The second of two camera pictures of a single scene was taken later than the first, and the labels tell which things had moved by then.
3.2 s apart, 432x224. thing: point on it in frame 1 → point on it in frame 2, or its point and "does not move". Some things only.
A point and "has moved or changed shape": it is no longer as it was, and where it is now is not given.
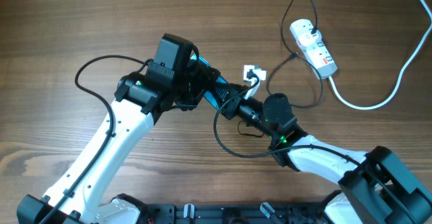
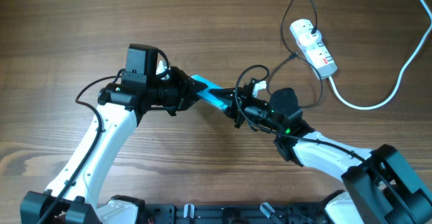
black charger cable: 293,53 does not move
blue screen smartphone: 208,95 has moved or changed shape
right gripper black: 229,104 does not move
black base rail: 235,214 does not move
